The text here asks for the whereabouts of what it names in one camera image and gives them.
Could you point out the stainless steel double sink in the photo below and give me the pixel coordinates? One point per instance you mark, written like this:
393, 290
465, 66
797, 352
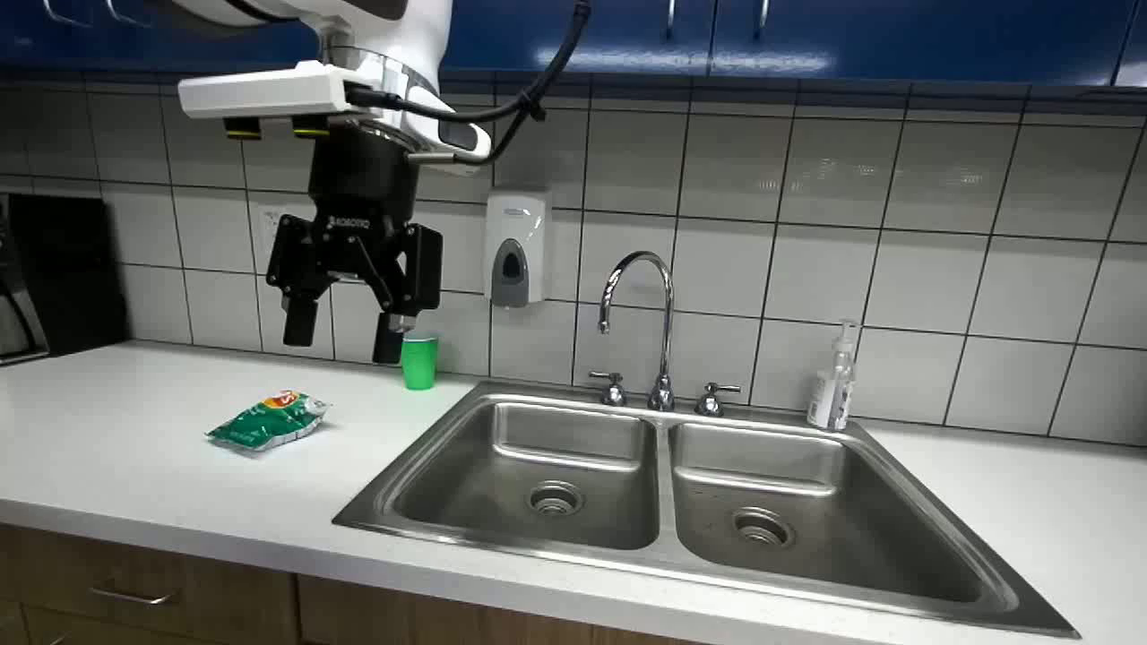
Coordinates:
669, 505

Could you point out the wooden lower cabinet door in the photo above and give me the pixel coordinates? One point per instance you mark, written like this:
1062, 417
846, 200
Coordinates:
416, 621

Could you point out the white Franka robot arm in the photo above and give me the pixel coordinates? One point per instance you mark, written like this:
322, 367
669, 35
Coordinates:
396, 32

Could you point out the chrome gooseneck faucet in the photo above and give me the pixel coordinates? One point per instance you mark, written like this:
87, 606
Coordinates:
662, 345

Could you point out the green plastic cup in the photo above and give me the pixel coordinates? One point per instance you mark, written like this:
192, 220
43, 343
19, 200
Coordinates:
422, 364

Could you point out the green chip packet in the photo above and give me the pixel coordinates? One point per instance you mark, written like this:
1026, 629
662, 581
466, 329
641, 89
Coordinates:
265, 420

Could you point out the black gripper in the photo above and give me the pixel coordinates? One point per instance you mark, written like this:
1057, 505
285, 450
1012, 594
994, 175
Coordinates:
363, 180

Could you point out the wooden drawer front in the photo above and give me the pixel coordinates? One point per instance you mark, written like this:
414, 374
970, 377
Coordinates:
154, 594

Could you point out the white wall soap dispenser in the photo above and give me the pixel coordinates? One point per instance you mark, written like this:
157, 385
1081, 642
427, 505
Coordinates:
515, 254

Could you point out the metal sink drain strainer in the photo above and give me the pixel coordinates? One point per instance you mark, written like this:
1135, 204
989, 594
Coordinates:
554, 500
761, 530

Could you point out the blue upper cabinet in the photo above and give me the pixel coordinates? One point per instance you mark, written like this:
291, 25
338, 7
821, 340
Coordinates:
907, 38

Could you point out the clear spray bottle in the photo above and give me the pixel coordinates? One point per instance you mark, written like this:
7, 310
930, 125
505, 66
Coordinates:
834, 390

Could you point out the black countertop appliance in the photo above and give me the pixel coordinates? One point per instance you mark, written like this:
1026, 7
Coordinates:
65, 274

